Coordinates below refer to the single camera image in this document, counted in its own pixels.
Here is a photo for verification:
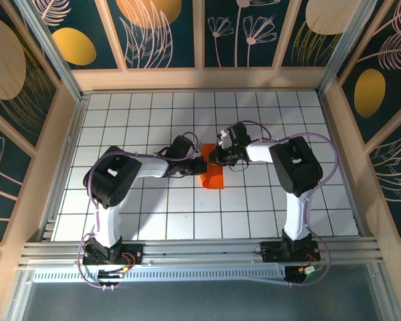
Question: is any orange paper sheet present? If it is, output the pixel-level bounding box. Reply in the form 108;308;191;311
197;142;226;191

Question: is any electronics module with green light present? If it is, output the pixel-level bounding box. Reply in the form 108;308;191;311
285;264;324;288

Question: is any black electronics module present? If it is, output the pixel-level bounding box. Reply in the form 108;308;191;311
98;267;125;291

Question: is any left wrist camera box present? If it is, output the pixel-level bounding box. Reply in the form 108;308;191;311
169;134;199;158

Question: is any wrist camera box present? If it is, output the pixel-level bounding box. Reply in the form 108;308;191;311
215;122;252;150
169;134;199;158

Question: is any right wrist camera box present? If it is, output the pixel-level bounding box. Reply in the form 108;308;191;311
215;122;252;150

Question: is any aluminium rail beam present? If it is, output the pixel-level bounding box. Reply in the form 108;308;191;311
18;235;385;268

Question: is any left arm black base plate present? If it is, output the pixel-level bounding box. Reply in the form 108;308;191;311
82;243;144;267

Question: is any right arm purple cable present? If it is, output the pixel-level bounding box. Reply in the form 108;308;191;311
237;120;341;288

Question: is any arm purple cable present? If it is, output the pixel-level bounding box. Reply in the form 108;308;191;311
76;132;201;291
237;120;341;288

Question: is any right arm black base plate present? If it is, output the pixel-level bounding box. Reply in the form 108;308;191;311
255;241;321;265

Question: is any flower print wall panel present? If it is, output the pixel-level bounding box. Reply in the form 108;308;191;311
203;0;279;70

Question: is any grey slotted cable duct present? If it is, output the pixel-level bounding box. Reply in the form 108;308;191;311
31;267;290;286

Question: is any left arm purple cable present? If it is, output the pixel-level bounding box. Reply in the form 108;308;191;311
76;132;201;291

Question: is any gold oval fern wall panel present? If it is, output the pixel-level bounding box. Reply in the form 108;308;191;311
336;0;401;145

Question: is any aluminium corner post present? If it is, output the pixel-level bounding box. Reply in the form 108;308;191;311
315;0;380;100
15;0;84;103

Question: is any orange sun leaf wall panel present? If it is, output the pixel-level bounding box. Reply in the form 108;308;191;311
106;0;198;70

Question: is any pink fern leaves wall panel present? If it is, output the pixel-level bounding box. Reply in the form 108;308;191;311
367;123;401;239

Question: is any orange oval leaf wall panel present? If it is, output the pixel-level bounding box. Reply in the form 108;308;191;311
29;0;125;71

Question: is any beige circle wall panel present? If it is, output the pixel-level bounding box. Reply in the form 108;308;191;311
279;0;344;69

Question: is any single pink flower wall panel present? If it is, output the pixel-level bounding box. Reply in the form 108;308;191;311
0;110;34;245

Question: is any large beige disc wall panel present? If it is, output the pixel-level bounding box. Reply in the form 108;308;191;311
0;9;60;148

